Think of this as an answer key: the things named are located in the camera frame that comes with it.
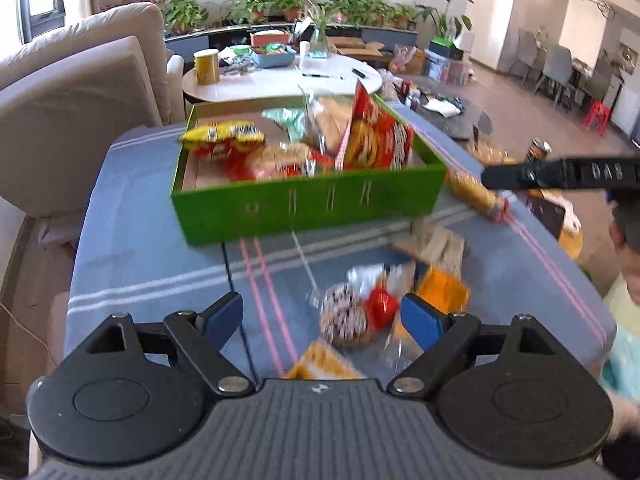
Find orange cracker pack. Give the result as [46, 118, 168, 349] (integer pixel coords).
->
[389, 264, 472, 356]

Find small red white snack pack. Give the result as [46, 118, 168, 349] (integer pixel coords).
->
[347, 261, 416, 332]

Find brown white snack packet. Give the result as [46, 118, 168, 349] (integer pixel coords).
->
[392, 220, 466, 278]

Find small brown cookie pack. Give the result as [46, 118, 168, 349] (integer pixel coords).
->
[319, 283, 371, 347]

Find yellow red snack bag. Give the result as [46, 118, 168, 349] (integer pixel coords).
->
[178, 120, 266, 160]

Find red noodle snack bag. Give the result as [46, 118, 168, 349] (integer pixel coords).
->
[335, 82, 414, 170]

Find clear bag of crackers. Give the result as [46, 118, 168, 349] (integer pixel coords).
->
[302, 92, 352, 156]

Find red chip bag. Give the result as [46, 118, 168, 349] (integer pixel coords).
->
[224, 142, 335, 181]

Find light green snack bag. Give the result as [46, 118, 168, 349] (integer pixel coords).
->
[262, 107, 306, 142]

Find dark drink can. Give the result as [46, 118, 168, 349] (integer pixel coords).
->
[525, 138, 552, 162]

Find grey dining chair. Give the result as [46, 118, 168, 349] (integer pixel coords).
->
[534, 44, 576, 106]

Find blue striped tablecloth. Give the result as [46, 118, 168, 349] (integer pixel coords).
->
[63, 126, 616, 378]

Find dark marble round table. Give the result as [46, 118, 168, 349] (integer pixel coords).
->
[393, 76, 494, 142]

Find green cardboard box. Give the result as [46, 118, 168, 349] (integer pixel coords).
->
[171, 96, 447, 245]

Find cardboard box on floor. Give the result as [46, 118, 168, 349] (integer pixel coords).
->
[328, 36, 384, 62]

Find white round coffee table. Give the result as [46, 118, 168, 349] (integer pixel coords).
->
[182, 54, 383, 102]

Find yellow canister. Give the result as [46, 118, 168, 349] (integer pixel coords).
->
[193, 49, 219, 86]

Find beige sofa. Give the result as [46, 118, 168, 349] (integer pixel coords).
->
[1, 3, 184, 218]

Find blue snack tray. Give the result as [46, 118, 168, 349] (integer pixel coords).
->
[250, 44, 296, 70]

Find glass vase with plant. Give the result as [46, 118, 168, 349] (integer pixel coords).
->
[300, 0, 334, 58]

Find black power cable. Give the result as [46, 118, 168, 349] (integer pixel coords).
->
[220, 240, 262, 386]

